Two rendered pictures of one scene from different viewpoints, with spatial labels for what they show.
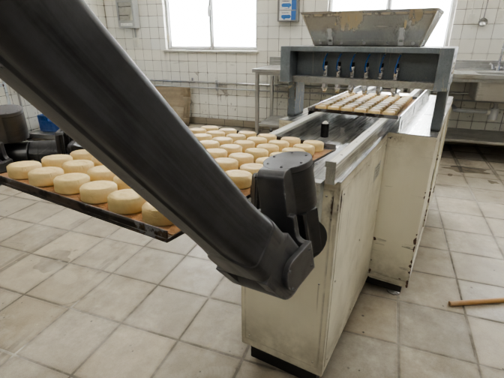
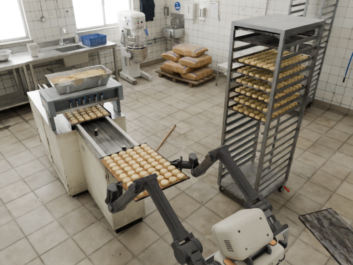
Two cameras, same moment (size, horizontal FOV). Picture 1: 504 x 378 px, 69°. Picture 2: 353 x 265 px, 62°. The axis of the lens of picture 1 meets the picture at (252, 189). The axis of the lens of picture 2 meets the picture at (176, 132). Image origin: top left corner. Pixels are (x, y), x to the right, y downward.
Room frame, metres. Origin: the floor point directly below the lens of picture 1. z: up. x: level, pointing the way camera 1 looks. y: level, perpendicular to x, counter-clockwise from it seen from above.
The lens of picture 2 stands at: (-0.22, 1.51, 2.23)
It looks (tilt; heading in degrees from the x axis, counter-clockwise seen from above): 30 degrees down; 295
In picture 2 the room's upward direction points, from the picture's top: straight up
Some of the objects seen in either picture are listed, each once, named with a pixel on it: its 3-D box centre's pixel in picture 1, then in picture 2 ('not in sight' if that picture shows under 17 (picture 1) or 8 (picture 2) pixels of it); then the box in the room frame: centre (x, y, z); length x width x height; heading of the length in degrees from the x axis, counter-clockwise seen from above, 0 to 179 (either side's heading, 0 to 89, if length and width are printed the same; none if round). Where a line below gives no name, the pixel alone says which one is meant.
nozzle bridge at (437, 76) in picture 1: (363, 85); (84, 103); (1.78, -0.53, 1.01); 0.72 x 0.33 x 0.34; 60
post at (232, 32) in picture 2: not in sight; (225, 115); (0.44, -0.96, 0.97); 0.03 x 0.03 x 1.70; 67
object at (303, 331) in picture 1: (317, 235); (111, 173); (1.34, -0.28, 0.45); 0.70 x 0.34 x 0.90; 150
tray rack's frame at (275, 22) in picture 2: not in sight; (263, 117); (0.12, -1.16, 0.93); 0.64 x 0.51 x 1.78; 67
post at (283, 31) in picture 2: not in sight; (266, 132); (0.03, -0.79, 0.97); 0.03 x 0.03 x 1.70; 67
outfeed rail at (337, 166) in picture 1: (395, 112); (95, 108); (1.81, -0.71, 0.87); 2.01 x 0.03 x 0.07; 150
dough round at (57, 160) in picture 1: (57, 162); not in sight; (0.63, 0.35, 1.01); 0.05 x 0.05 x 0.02
